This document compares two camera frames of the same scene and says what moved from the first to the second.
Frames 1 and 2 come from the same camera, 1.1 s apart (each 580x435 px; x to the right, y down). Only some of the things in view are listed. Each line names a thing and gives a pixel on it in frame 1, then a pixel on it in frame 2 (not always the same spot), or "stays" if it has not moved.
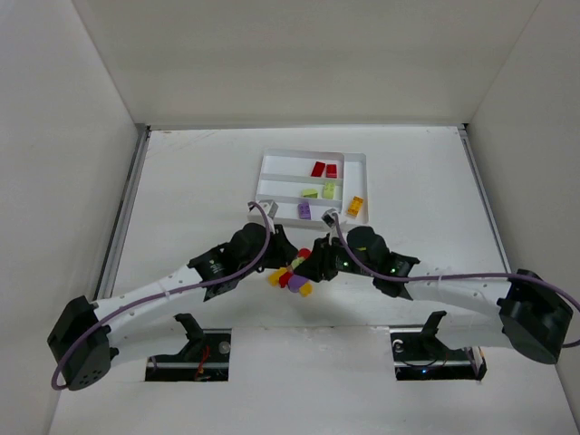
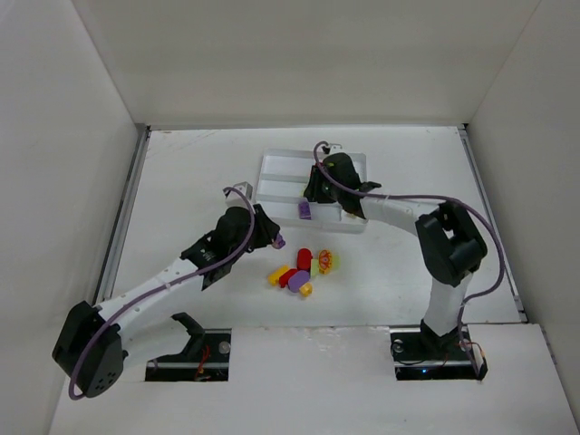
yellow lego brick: (275, 276) stays
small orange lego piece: (305, 289) stays
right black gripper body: (318, 262) -> (318, 189)
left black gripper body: (282, 250) -> (264, 227)
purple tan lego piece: (304, 210) stays
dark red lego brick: (284, 279) stays
